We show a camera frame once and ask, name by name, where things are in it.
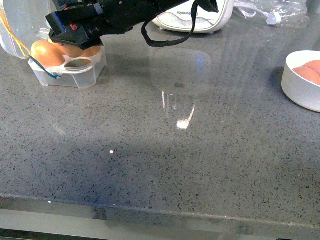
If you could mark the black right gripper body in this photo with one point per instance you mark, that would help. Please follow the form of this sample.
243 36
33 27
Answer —
77 23

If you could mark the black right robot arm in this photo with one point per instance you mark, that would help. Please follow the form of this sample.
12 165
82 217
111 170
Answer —
123 15

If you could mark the brown egg back right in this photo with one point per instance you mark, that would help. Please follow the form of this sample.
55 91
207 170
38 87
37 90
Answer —
90 52

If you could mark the brown egg back left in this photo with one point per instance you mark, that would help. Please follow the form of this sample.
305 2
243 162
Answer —
69 50

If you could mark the brown egg front left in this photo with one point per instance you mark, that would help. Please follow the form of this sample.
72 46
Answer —
47 54

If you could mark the clear plastic egg box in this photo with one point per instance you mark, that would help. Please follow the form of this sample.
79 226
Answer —
27 20

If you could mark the brown egg in bowl left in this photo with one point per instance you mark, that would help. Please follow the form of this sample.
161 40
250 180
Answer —
308 74

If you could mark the yellow and blue rubber band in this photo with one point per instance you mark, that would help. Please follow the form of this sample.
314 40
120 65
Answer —
26 52

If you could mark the white Joyoung blender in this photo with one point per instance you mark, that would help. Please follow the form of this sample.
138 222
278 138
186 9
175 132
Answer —
178 19

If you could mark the white round bowl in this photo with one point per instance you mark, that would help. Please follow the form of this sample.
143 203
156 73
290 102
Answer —
296 88

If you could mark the clear plastic bag with cable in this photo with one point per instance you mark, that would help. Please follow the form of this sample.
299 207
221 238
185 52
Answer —
275 13

